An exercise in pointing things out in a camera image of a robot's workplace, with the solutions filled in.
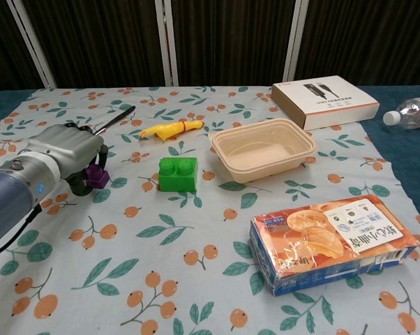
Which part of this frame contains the yellow rubber chicken toy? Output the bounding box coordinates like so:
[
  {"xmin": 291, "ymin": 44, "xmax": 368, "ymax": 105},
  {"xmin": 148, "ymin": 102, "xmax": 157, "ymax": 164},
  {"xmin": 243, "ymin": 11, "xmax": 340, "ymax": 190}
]
[{"xmin": 138, "ymin": 119, "xmax": 205, "ymax": 142}]

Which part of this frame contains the beige food container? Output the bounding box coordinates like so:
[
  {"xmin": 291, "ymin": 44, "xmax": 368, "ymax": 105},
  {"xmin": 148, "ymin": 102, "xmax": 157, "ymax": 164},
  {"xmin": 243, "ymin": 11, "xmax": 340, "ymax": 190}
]
[{"xmin": 209, "ymin": 117, "xmax": 318, "ymax": 184}]

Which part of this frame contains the clear plastic water bottle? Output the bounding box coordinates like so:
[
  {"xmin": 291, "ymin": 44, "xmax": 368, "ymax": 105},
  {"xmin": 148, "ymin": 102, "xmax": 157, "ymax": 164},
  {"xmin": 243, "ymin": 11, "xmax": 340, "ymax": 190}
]
[{"xmin": 382, "ymin": 94, "xmax": 420, "ymax": 131}]

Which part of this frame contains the floral tablecloth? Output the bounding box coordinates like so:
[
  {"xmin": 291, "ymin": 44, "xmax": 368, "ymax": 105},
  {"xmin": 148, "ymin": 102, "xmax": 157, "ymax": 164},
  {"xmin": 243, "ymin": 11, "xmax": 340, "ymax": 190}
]
[{"xmin": 0, "ymin": 85, "xmax": 420, "ymax": 335}]

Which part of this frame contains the purple toy block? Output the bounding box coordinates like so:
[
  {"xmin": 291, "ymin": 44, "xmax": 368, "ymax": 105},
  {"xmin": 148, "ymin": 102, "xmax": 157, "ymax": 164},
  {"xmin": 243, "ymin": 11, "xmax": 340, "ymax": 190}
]
[{"xmin": 85, "ymin": 163, "xmax": 111, "ymax": 191}]

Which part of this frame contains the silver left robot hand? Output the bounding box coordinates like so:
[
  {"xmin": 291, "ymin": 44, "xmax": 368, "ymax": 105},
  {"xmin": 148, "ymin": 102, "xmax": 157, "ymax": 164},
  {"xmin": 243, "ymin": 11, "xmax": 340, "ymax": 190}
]
[{"xmin": 27, "ymin": 121, "xmax": 110, "ymax": 197}]

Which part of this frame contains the white partition frame post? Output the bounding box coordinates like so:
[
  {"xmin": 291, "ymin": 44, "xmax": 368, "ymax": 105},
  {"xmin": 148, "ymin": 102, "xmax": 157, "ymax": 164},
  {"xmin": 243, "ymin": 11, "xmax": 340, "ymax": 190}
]
[
  {"xmin": 283, "ymin": 0, "xmax": 308, "ymax": 86},
  {"xmin": 154, "ymin": 0, "xmax": 180, "ymax": 87},
  {"xmin": 6, "ymin": 0, "xmax": 58, "ymax": 89}
]

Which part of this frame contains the green toy block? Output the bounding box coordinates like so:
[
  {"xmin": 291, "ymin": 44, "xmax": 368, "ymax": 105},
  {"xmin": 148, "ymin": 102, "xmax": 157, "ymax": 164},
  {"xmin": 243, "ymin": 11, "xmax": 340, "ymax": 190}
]
[{"xmin": 157, "ymin": 156, "xmax": 200, "ymax": 193}]

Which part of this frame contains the silver table knife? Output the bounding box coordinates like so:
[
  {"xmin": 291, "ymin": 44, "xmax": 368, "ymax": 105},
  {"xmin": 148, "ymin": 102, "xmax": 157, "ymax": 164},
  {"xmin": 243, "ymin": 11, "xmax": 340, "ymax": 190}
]
[{"xmin": 91, "ymin": 105, "xmax": 137, "ymax": 135}]

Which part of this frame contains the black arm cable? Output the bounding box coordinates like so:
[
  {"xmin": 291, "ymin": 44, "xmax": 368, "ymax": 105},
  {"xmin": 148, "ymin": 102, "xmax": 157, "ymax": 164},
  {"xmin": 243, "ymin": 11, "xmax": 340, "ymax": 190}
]
[{"xmin": 0, "ymin": 204, "xmax": 43, "ymax": 262}]

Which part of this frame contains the orange snack box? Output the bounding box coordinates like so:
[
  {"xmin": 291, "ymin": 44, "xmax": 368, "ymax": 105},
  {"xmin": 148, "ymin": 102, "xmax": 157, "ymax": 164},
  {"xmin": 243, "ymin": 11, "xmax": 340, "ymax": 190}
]
[{"xmin": 248, "ymin": 194, "xmax": 420, "ymax": 298}]

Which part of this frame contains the white cable product box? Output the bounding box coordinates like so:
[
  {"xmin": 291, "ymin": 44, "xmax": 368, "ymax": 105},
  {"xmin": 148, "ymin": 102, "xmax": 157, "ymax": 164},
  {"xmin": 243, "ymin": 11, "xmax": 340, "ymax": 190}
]
[{"xmin": 271, "ymin": 75, "xmax": 381, "ymax": 132}]

